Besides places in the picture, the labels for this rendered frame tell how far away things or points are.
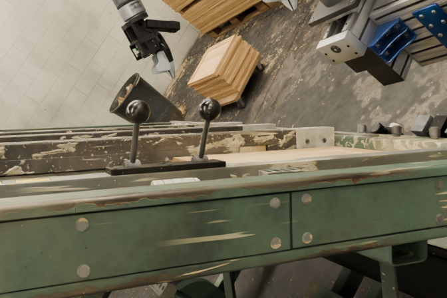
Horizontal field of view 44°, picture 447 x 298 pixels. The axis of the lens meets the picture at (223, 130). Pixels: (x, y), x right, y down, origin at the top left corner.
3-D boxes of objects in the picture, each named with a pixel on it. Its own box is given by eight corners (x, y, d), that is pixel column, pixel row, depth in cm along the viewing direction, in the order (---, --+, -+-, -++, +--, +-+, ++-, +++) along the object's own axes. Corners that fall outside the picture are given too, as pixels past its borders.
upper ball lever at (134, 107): (145, 177, 91) (154, 106, 85) (122, 179, 90) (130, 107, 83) (139, 164, 94) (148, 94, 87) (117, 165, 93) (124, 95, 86)
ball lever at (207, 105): (212, 172, 96) (226, 104, 89) (191, 173, 95) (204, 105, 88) (205, 159, 99) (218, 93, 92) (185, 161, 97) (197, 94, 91)
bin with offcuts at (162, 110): (193, 103, 593) (144, 67, 570) (170, 143, 574) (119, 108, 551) (173, 110, 637) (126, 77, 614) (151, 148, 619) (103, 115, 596)
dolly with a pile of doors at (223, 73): (271, 60, 485) (237, 31, 470) (247, 109, 466) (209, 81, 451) (235, 74, 537) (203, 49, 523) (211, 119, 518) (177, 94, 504)
